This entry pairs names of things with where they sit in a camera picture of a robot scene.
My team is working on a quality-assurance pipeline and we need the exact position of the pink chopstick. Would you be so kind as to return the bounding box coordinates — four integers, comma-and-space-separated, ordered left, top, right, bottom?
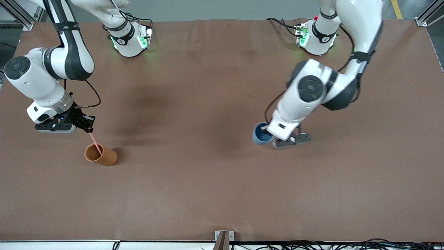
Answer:
89, 132, 103, 154

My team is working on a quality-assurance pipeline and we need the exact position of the brown cup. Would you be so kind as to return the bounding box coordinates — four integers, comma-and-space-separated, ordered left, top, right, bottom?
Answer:
84, 143, 118, 167

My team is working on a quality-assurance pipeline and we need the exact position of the blue plastic cup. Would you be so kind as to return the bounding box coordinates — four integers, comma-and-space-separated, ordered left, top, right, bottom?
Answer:
252, 122, 275, 145

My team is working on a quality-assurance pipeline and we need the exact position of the brown table mat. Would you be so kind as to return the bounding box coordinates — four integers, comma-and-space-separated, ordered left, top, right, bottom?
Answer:
0, 19, 444, 242

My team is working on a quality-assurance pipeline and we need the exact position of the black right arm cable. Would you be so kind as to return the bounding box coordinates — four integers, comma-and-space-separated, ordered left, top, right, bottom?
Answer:
63, 79, 102, 108

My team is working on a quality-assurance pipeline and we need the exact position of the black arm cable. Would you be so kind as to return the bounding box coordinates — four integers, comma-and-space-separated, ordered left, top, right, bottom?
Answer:
63, 79, 102, 108
265, 92, 289, 123

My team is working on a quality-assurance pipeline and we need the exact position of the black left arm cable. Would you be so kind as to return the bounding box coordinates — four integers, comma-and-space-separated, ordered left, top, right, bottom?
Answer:
265, 92, 289, 123

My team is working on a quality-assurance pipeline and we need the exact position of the black left base cable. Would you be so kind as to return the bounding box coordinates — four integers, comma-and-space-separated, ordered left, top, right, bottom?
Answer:
266, 17, 304, 38

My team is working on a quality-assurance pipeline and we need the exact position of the black base cable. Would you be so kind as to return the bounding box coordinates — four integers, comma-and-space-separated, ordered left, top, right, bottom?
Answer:
266, 17, 304, 38
120, 11, 154, 28

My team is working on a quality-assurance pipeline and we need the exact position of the black right base cable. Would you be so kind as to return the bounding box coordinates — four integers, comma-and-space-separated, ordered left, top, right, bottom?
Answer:
120, 11, 154, 28

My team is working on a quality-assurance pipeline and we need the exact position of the aluminium frame profile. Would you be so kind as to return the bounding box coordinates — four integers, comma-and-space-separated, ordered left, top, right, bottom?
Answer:
0, 0, 46, 30
416, 0, 444, 27

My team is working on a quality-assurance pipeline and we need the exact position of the black cable bundle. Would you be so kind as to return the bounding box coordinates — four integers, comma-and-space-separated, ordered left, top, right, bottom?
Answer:
229, 239, 444, 250

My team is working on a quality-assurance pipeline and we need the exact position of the metal table edge bracket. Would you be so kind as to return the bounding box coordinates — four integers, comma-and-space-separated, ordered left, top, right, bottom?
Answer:
214, 231, 235, 250

